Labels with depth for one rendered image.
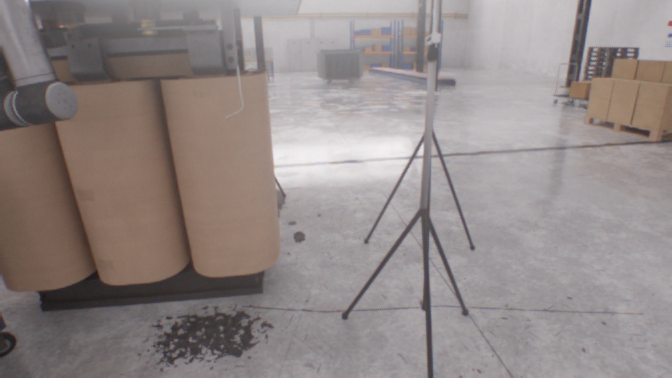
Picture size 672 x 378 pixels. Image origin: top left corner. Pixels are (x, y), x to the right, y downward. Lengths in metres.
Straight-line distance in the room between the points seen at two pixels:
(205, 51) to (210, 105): 0.20
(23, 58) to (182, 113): 0.52
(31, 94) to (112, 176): 0.51
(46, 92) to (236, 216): 0.79
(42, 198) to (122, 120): 0.50
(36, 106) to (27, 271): 0.96
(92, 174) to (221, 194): 0.51
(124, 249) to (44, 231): 0.34
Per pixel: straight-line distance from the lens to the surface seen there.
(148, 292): 2.00
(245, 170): 1.44
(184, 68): 1.54
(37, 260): 1.92
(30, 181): 1.78
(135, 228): 1.65
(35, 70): 1.20
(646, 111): 6.24
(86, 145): 1.59
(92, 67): 1.56
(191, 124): 1.42
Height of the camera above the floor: 1.15
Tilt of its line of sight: 19 degrees down
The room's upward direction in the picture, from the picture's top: 1 degrees counter-clockwise
